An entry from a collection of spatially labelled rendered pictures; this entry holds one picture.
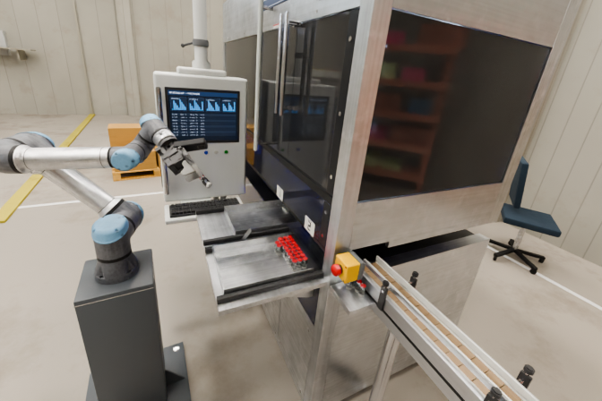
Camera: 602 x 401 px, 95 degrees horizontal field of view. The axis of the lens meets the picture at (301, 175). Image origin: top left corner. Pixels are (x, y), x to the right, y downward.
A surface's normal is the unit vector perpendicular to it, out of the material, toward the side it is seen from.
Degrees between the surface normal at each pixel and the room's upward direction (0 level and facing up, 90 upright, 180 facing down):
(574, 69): 90
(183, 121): 90
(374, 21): 90
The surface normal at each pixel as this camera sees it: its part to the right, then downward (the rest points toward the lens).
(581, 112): -0.88, 0.09
